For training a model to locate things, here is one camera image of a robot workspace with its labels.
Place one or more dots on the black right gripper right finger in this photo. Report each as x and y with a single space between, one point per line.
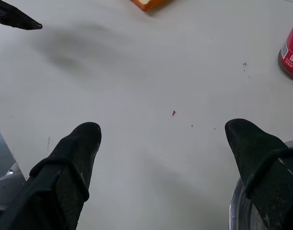
268 172

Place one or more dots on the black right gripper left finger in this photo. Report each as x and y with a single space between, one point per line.
64 182

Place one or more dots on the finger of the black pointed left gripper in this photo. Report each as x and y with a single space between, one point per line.
14 19

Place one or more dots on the red labelled bottle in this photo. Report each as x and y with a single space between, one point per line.
292 48

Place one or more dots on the clear plastic container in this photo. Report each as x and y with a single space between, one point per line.
239 208

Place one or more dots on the silver robot body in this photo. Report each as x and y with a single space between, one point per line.
7 189

